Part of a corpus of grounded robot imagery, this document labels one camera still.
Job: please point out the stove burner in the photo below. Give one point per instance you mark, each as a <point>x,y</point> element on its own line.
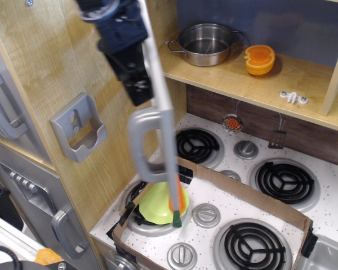
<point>200,146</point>
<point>136,222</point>
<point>287,181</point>
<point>250,244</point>

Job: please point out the grey ice dispenser panel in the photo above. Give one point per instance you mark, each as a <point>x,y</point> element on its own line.
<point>34,193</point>

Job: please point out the grey oven handle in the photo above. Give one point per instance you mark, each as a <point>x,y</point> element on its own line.
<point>123,264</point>

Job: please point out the small hanging strainer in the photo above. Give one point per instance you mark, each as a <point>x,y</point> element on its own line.
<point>232,123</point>

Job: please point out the front right stove burner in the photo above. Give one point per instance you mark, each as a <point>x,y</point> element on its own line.
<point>250,244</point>

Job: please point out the grey lower fridge handle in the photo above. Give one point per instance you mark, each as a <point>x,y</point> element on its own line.
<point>58,225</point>

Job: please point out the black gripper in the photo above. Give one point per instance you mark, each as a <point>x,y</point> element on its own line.
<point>129,67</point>

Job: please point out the grey stove knob centre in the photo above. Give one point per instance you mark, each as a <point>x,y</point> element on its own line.
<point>206,215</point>

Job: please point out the brown cardboard barrier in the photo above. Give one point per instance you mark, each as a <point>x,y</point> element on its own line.
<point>236,202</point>

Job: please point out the small hanging black spatula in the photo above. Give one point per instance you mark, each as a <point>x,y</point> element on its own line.
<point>277,139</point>

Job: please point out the back left stove burner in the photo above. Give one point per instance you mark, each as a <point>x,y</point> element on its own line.
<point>200,146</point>

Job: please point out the grey wall holder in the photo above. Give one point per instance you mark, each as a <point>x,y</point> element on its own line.
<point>72,118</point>

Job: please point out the white hook bracket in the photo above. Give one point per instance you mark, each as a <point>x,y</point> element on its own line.
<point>293,97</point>

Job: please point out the steel sink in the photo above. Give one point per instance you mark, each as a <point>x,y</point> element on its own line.
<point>319,252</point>

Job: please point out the grey stove knob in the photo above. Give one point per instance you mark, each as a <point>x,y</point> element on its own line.
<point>246,150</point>
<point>206,215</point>
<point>182,256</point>
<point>231,174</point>

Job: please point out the wooden shelf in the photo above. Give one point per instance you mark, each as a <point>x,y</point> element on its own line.
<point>232,80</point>

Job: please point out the front left stove burner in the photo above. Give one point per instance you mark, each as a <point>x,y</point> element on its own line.
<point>136,222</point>

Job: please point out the grey stove knob rear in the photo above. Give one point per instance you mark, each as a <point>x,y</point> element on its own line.
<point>246,150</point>

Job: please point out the stainless steel pot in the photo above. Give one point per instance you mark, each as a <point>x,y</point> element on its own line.
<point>205,44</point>

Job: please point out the orange toy pumpkin half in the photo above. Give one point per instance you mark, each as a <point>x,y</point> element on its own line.
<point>259,59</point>

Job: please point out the back right stove burner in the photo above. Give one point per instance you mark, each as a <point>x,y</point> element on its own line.
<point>287,181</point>

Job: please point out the grey stove knob front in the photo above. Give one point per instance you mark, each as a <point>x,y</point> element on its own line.
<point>182,256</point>

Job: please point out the orange toy carrot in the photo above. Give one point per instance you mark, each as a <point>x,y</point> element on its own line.
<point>180,206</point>

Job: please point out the grey stove knob back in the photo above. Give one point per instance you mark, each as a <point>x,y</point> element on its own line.
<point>231,174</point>

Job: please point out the light green plastic plate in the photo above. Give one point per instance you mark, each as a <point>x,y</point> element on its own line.
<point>154,205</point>

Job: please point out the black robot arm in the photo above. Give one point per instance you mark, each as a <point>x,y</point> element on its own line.
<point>122,33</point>

